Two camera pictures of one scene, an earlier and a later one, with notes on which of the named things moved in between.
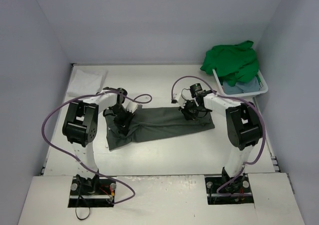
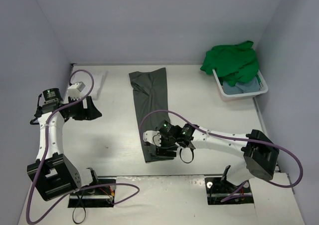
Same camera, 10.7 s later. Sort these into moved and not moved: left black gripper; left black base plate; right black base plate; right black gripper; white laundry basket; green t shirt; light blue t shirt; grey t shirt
Moved: grey t shirt; right black gripper; left black gripper
Not moved: white laundry basket; right black base plate; light blue t shirt; left black base plate; green t shirt
